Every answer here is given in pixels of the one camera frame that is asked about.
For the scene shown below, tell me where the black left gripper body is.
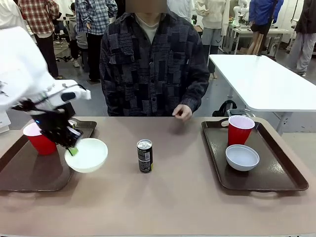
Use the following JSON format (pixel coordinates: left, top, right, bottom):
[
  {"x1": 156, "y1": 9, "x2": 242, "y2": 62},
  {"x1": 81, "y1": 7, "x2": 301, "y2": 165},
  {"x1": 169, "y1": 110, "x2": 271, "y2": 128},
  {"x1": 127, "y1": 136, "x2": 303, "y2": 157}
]
[{"x1": 34, "y1": 103, "x2": 76, "y2": 139}]

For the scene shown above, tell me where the white bowl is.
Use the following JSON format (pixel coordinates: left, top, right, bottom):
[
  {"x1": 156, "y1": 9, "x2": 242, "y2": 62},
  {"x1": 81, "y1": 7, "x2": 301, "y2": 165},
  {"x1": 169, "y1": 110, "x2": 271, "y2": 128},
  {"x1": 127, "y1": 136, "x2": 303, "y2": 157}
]
[{"x1": 64, "y1": 138, "x2": 109, "y2": 174}]

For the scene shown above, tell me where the red plastic cup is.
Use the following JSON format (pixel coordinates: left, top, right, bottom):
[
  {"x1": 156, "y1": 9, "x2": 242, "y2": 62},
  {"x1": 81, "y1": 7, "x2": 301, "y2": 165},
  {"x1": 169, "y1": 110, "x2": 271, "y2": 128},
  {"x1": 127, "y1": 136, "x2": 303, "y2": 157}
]
[
  {"x1": 23, "y1": 122, "x2": 58, "y2": 156},
  {"x1": 227, "y1": 115, "x2": 256, "y2": 147}
]

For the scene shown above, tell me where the grey bowl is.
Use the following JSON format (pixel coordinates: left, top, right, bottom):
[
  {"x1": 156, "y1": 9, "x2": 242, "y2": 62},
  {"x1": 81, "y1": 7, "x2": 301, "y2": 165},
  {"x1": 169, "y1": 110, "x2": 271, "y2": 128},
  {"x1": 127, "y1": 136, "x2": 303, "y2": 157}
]
[{"x1": 225, "y1": 144, "x2": 261, "y2": 172}]

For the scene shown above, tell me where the person's left hand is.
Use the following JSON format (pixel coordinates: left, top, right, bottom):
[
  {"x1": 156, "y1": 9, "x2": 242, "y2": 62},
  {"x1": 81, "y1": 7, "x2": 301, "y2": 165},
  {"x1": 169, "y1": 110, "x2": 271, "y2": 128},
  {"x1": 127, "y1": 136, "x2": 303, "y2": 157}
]
[{"x1": 172, "y1": 104, "x2": 193, "y2": 122}]

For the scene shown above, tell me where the brown plastic tray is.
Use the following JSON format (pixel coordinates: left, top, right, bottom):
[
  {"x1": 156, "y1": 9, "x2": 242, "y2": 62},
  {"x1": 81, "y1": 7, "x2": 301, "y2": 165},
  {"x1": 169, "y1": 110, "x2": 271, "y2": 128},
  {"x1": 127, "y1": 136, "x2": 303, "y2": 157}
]
[
  {"x1": 0, "y1": 120, "x2": 97, "y2": 193},
  {"x1": 201, "y1": 118, "x2": 310, "y2": 198}
]

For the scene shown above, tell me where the white equipment box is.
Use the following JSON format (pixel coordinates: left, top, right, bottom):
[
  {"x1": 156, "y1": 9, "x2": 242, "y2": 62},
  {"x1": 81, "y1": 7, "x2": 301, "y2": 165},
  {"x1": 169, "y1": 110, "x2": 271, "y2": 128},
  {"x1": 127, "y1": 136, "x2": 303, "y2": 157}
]
[{"x1": 0, "y1": 110, "x2": 12, "y2": 134}]

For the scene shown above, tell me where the child in grey hoodie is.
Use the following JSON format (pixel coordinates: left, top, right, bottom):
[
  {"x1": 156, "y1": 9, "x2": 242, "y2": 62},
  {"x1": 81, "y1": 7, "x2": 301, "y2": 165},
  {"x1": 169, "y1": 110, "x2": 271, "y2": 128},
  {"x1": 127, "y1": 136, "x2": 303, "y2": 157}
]
[{"x1": 68, "y1": 2, "x2": 88, "y2": 68}]

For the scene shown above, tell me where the person in red plaid shirt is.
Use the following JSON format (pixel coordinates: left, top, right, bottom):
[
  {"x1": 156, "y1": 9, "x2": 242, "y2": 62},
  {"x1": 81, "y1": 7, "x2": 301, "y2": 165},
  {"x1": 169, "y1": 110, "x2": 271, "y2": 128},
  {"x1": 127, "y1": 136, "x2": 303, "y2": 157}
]
[{"x1": 17, "y1": 0, "x2": 61, "y2": 80}]

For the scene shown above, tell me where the person in dark patchwork shirt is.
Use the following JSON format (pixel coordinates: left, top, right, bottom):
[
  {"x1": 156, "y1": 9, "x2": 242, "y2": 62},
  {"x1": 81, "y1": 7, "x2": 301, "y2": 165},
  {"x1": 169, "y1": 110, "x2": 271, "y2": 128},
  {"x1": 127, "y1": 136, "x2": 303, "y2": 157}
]
[{"x1": 99, "y1": 0, "x2": 211, "y2": 117}]

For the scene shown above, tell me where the person in blue plaid shirt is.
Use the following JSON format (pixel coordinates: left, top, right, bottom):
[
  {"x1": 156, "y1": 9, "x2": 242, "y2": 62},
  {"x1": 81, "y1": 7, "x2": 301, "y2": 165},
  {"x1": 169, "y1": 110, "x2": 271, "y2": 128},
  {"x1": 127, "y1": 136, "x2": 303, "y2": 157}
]
[{"x1": 75, "y1": 0, "x2": 118, "y2": 82}]

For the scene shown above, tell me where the person in white garment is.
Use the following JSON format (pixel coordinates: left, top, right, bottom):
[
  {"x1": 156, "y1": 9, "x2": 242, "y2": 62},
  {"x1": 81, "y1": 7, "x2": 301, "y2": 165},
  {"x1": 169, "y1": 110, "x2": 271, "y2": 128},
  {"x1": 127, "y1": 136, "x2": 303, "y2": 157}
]
[{"x1": 0, "y1": 0, "x2": 25, "y2": 32}]

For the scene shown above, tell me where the white side table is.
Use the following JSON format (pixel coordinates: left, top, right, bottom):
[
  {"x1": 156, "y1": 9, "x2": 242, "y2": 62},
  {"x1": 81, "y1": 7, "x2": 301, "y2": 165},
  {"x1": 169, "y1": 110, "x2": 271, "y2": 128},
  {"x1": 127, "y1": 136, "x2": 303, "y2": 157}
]
[{"x1": 208, "y1": 54, "x2": 316, "y2": 136}]

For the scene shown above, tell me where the white background workbench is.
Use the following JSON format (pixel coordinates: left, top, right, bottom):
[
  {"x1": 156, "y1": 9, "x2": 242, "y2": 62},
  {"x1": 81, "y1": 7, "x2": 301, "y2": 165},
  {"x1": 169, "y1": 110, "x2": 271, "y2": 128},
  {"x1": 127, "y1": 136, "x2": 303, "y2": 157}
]
[{"x1": 229, "y1": 21, "x2": 290, "y2": 55}]

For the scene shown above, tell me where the person in blue jacket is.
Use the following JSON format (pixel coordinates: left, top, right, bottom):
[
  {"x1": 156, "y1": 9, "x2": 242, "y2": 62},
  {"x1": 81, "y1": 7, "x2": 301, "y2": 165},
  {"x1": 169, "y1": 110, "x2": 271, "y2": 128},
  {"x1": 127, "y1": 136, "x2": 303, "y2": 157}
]
[{"x1": 246, "y1": 0, "x2": 284, "y2": 56}]

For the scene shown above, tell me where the person in dark jacket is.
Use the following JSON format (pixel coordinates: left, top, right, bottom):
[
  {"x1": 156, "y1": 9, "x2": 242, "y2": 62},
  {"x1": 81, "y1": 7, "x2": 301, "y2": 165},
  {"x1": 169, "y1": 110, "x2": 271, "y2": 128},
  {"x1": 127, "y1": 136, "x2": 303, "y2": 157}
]
[{"x1": 287, "y1": 0, "x2": 316, "y2": 77}]

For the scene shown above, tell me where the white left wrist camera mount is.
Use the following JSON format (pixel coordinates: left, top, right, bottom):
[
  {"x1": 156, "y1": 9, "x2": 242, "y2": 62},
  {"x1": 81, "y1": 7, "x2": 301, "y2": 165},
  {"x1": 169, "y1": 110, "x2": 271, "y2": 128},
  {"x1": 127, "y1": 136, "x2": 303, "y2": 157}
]
[{"x1": 50, "y1": 79, "x2": 92, "y2": 102}]

